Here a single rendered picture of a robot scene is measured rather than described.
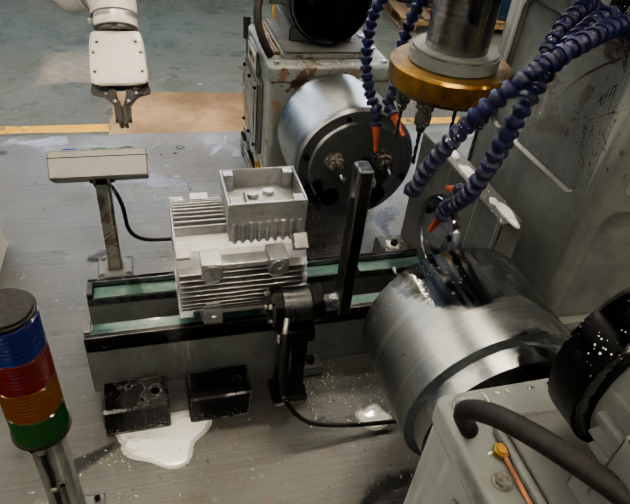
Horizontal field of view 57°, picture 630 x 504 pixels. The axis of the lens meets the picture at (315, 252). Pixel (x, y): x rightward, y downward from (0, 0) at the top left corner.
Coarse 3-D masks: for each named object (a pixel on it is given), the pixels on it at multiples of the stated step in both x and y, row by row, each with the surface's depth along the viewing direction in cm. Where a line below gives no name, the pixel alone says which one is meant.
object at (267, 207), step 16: (224, 176) 90; (240, 176) 93; (256, 176) 94; (272, 176) 94; (288, 176) 93; (224, 192) 87; (240, 192) 92; (256, 192) 89; (272, 192) 90; (288, 192) 94; (304, 192) 89; (224, 208) 89; (240, 208) 85; (256, 208) 86; (272, 208) 86; (288, 208) 87; (304, 208) 88; (240, 224) 87; (256, 224) 88; (272, 224) 88; (288, 224) 89; (304, 224) 90; (240, 240) 89
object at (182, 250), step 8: (168, 200) 95; (304, 232) 90; (296, 240) 89; (304, 240) 89; (176, 248) 84; (184, 248) 85; (296, 248) 89; (304, 248) 90; (176, 256) 84; (184, 256) 85; (184, 312) 92; (192, 312) 92
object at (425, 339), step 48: (384, 288) 79; (432, 288) 74; (480, 288) 72; (528, 288) 75; (384, 336) 76; (432, 336) 69; (480, 336) 66; (528, 336) 66; (384, 384) 77; (432, 384) 67; (480, 384) 64
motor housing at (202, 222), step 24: (192, 216) 87; (216, 216) 89; (192, 240) 87; (216, 240) 88; (264, 240) 90; (288, 240) 91; (192, 264) 87; (240, 264) 87; (264, 264) 88; (192, 288) 87; (216, 288) 88; (240, 288) 90; (264, 288) 90
